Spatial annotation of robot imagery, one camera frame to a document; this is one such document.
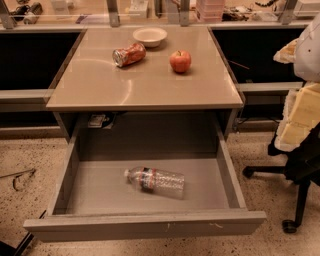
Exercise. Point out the clear plastic water bottle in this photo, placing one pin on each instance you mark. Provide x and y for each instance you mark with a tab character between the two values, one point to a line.
156	181

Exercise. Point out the grey cabinet counter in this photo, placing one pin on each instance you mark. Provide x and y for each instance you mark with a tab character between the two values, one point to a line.
92	82

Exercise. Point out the black office chair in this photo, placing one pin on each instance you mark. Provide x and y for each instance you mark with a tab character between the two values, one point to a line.
302	168

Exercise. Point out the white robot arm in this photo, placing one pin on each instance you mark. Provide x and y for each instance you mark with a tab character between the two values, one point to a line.
307	53

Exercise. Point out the pink storage box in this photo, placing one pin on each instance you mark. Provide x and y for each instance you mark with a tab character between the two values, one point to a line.
209	11

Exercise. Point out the label sticker inside cabinet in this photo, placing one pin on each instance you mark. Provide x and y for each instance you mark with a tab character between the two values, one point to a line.
96	120

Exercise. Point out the crushed orange soda can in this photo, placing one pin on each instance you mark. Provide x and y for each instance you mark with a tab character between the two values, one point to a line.
126	56

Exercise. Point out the red apple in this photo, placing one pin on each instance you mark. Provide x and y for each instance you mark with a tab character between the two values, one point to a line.
180	61

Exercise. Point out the white paper bowl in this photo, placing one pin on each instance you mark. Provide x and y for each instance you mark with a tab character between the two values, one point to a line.
150	37

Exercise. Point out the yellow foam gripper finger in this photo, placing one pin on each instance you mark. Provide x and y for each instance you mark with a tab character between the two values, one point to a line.
301	114
287	53

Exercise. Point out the grey open drawer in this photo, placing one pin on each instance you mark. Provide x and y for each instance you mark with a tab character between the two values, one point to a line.
94	201

